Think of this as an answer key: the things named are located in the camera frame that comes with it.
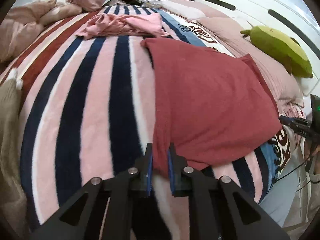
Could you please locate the light pink pillow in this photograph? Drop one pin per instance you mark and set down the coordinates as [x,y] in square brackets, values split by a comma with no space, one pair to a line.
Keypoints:
[185,8]

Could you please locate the pink garment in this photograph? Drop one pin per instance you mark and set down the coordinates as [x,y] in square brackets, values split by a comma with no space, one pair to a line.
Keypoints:
[140,25]

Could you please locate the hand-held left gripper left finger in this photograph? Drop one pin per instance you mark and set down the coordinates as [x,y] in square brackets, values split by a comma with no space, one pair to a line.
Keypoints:
[149,170]

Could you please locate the striped fleece blanket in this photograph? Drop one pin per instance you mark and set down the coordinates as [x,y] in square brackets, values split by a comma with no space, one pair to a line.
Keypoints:
[95,105]

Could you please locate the dusty pink pillow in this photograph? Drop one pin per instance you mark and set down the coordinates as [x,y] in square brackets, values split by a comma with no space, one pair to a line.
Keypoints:
[275,80]

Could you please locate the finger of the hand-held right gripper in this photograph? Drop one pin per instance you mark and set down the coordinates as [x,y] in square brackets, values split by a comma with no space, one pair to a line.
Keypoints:
[290,121]

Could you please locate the green avocado plush toy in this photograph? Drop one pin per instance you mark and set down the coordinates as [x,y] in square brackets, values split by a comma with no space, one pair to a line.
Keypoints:
[275,45]

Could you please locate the beige duvet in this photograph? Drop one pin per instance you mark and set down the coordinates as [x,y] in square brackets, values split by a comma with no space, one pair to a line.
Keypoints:
[20,25]

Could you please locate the dark red garment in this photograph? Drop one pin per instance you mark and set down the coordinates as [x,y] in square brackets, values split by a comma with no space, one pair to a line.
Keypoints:
[205,100]

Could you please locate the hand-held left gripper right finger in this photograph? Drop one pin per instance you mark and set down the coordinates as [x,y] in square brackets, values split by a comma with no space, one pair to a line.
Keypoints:
[170,172]

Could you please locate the olive cloth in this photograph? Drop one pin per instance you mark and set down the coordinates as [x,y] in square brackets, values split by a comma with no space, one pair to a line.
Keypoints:
[10,130]

